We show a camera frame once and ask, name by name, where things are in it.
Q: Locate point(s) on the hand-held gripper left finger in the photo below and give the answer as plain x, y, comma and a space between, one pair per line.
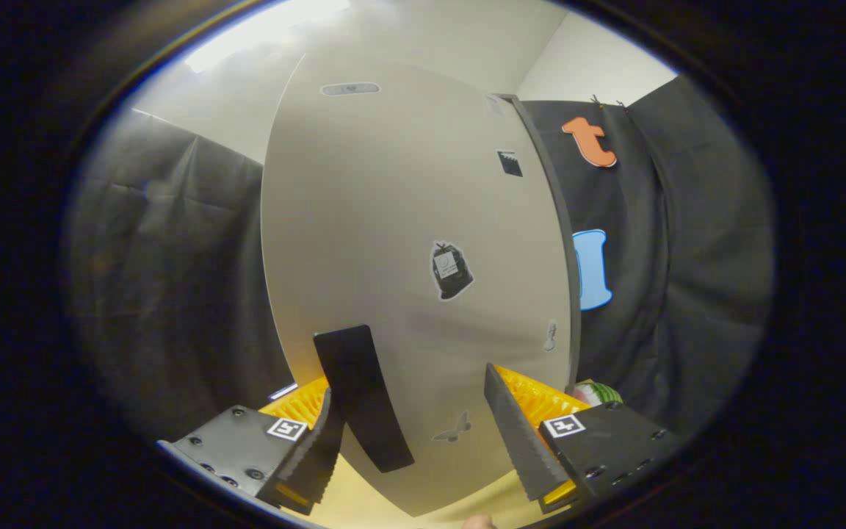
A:
239, 448

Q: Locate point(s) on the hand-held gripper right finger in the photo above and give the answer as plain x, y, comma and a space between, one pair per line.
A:
606, 448

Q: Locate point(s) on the dark grey shoe cabinet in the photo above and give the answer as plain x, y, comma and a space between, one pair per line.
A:
559, 220

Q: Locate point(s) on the grey shoe cabinet door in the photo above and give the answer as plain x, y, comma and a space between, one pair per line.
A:
393, 206

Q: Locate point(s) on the toy watermelon slice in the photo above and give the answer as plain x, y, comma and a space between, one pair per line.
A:
601, 393

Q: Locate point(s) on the grey figure cover book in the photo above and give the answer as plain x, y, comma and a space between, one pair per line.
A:
283, 391

